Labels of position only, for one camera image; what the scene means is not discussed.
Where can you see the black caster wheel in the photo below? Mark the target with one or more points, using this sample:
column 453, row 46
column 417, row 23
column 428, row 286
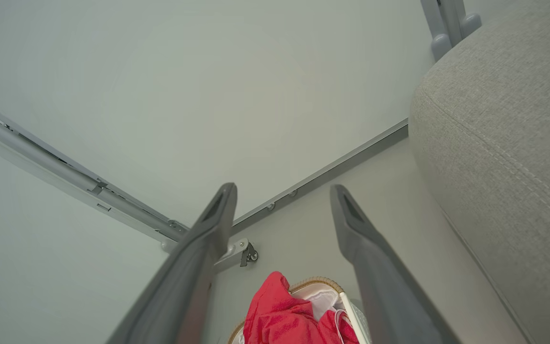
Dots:
column 249, row 255

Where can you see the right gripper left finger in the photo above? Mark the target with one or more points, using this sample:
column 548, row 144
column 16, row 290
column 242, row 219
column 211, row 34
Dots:
column 184, row 277

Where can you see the white brown-rimmed laundry basket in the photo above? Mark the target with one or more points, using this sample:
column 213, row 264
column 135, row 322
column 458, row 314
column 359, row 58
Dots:
column 354, row 319

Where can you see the grey partition support foot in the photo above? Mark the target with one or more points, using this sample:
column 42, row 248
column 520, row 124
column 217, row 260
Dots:
column 234, row 251

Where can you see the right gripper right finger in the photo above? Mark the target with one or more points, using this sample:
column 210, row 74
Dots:
column 380, row 286

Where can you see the grey partition bottom rail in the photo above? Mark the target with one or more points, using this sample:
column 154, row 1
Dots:
column 322, row 172

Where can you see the grey partition corner post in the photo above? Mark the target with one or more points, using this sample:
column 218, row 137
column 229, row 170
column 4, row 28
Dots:
column 65, row 172

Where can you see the white basket liner cloth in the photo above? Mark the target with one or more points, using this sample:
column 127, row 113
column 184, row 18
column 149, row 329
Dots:
column 322, row 298

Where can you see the red and white garment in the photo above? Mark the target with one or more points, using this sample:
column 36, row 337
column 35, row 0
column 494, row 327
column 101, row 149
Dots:
column 275, row 315

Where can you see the grey folding rack legs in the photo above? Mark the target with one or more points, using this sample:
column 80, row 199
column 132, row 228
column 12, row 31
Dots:
column 447, row 24

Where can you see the grey fabric sofa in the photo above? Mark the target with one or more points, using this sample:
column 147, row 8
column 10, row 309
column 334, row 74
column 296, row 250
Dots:
column 518, row 143

